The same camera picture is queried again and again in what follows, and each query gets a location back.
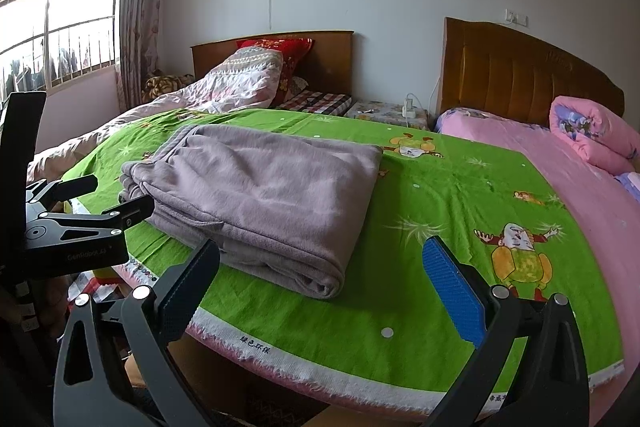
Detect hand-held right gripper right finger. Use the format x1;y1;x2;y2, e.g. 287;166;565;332
421;235;591;427

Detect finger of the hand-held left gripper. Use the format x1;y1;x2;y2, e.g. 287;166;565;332
47;194;155;243
25;173;99;210

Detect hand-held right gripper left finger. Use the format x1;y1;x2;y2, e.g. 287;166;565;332
52;237;222;427

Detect purple pants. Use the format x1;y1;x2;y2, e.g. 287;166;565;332
119;123;385;299

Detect green printed bed sheet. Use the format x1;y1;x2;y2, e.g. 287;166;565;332
60;107;626;418

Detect brown yellow blanket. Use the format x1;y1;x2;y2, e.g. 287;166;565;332
141;74;196;104

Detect barred window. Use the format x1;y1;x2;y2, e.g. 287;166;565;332
0;0;126;108

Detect pink bed sheet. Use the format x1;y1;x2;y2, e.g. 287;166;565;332
434;107;640;427

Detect pink white patterned quilt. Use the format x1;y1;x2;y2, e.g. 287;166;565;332
27;47;285;182

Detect nightstand with floral cloth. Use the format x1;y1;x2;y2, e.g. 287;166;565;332
345;101;431;130

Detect pink patterned curtain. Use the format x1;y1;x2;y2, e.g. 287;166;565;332
116;0;173;112

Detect folded purple white cloth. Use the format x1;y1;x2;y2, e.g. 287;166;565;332
614;171;640;202

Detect folded pink quilt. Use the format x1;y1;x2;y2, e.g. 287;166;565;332
549;95;640;175

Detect red pillow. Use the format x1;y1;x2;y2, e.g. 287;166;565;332
236;38;316;108

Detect large wooden headboard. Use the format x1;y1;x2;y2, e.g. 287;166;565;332
440;17;626;132

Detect small wooden headboard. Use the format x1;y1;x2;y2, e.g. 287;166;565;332
191;30;354;98

